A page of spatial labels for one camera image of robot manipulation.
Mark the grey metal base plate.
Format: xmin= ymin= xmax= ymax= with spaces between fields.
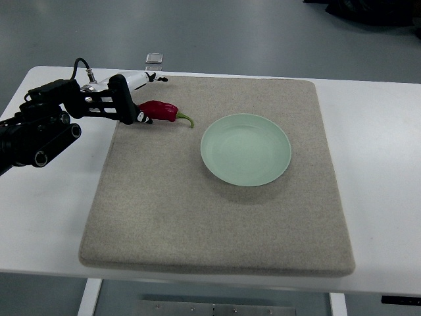
xmin=136 ymin=300 xmax=296 ymax=316

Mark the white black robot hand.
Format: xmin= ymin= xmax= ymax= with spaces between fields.
xmin=95 ymin=70 xmax=168 ymax=124

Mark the small clear plastic box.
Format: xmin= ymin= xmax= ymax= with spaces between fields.
xmin=145 ymin=53 xmax=163 ymax=65

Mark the light green plate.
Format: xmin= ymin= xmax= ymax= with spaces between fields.
xmin=200 ymin=113 xmax=292 ymax=187

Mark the black table control panel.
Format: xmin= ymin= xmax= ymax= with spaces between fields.
xmin=381 ymin=296 xmax=421 ymax=306

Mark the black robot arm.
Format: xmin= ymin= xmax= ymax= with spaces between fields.
xmin=1 ymin=66 xmax=148 ymax=173

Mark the red chili pepper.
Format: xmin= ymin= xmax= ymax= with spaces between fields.
xmin=137 ymin=100 xmax=195 ymax=128

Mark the white table leg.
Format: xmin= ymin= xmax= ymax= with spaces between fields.
xmin=76 ymin=278 xmax=103 ymax=316

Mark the beige felt mat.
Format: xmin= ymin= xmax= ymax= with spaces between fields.
xmin=79 ymin=76 xmax=355 ymax=277

